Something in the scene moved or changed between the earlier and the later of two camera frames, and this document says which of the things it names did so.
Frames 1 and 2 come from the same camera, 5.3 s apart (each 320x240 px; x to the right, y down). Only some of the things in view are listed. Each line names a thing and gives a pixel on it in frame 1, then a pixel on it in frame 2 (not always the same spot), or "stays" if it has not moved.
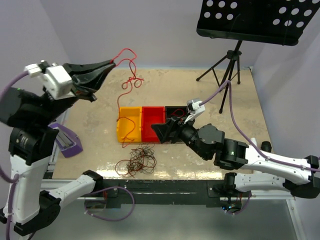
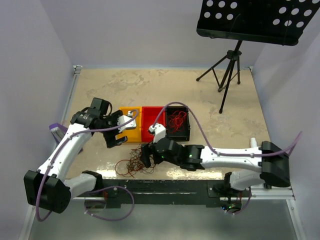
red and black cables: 142,159 stays
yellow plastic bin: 129,125 stays
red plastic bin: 151,115 stays
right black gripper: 163,131 to 145,157
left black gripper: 90,81 to 111,140
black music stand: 275,22 stays
